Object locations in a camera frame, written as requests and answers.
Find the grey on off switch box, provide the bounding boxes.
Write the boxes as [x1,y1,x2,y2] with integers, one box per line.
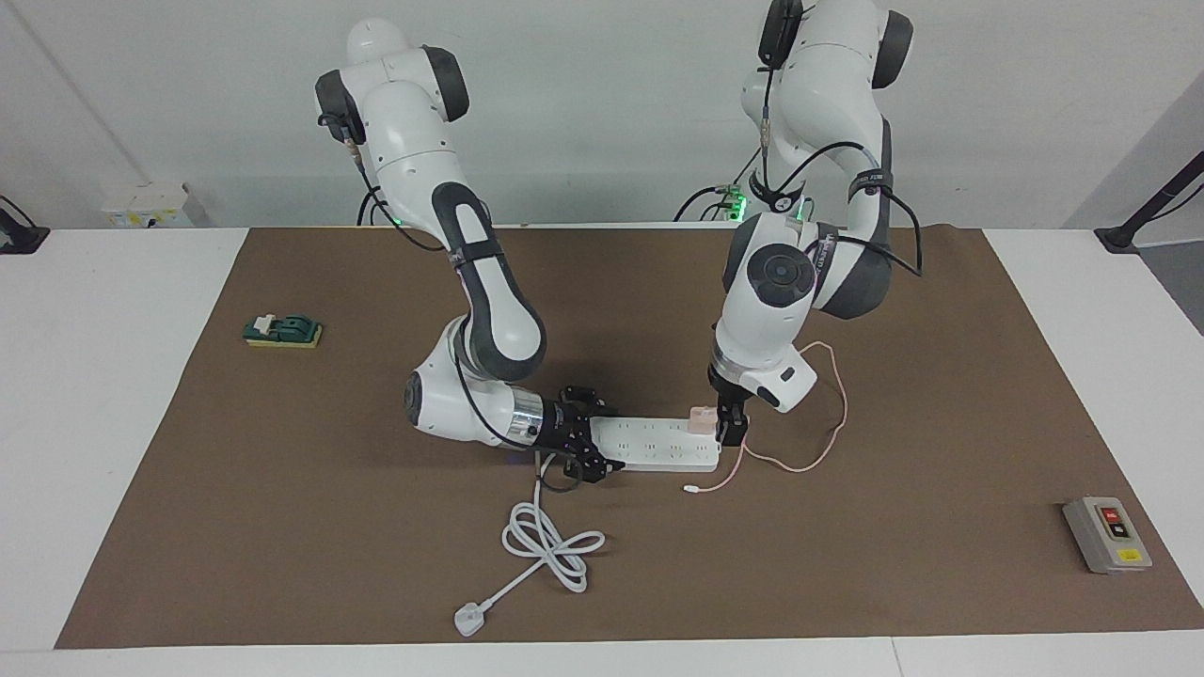
[1063,496,1154,575]

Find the white wall socket box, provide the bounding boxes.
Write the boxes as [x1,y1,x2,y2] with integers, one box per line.
[102,183,210,228]

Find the pink charging cable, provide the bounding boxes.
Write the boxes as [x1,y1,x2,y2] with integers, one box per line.
[684,341,849,495]

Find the white power strip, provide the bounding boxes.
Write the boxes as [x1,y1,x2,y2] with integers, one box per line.
[588,417,722,473]

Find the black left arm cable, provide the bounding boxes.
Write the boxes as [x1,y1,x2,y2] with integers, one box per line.
[673,0,925,279]

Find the green knife switch yellow base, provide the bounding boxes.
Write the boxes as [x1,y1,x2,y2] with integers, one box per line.
[243,314,324,350]

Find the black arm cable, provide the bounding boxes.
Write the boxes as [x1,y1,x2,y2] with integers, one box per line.
[673,0,925,279]
[320,113,452,255]

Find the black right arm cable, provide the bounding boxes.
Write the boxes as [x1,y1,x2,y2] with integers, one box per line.
[320,113,452,255]

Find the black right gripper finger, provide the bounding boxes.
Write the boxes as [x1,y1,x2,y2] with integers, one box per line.
[562,386,619,419]
[555,442,626,485]

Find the white power cord with plug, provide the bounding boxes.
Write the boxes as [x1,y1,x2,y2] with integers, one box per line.
[454,451,608,638]

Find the brown table mat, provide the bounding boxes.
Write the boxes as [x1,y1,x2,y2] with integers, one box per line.
[55,226,1204,650]

